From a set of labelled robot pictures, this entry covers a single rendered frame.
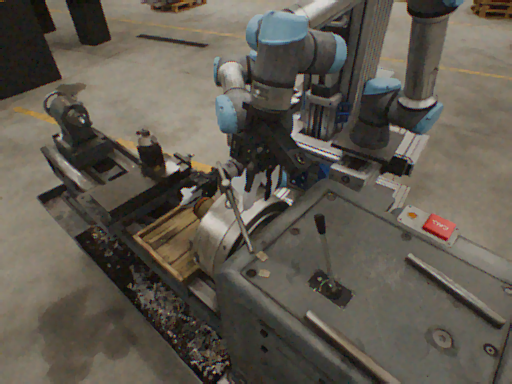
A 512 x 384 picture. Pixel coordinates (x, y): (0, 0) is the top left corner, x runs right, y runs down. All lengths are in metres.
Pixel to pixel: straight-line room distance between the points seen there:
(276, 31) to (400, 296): 0.54
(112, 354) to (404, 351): 1.72
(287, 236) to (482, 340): 0.42
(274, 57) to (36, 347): 2.11
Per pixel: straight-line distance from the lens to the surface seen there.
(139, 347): 2.08
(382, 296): 0.70
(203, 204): 1.03
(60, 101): 1.85
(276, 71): 0.55
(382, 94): 1.17
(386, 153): 1.25
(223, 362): 1.35
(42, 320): 2.42
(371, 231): 0.80
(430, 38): 0.98
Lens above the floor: 1.83
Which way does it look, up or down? 43 degrees down
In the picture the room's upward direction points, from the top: straight up
